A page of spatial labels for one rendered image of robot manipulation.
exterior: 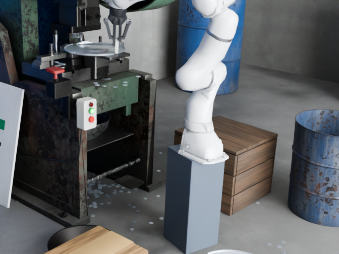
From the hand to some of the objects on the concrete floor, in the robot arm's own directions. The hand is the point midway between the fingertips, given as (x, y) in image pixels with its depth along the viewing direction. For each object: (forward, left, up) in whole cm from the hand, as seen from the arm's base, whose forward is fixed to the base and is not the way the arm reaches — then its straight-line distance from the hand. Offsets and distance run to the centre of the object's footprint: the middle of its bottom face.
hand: (116, 45), depth 249 cm
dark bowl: (-36, +35, -82) cm, 96 cm away
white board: (+46, +50, -82) cm, 107 cm away
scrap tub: (-59, -93, -82) cm, 137 cm away
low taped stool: (-82, +56, -82) cm, 129 cm away
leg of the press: (+46, -13, -82) cm, 95 cm away
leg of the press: (+30, +38, -82) cm, 96 cm away
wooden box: (-17, -57, -82) cm, 101 cm away
